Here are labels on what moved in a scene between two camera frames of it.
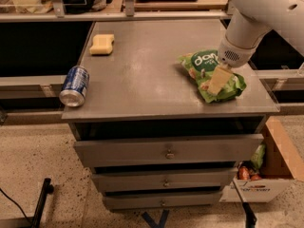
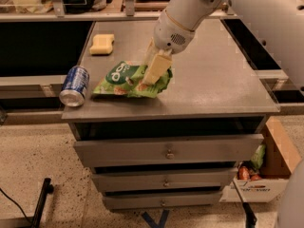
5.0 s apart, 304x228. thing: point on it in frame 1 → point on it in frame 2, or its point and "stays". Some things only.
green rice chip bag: [199, 66] → [126, 79]
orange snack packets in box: [244, 174] stays
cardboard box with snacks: [281, 164] stays
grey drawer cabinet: [153, 140] stays
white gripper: [235, 56] → [171, 35]
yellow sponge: [102, 45] stays
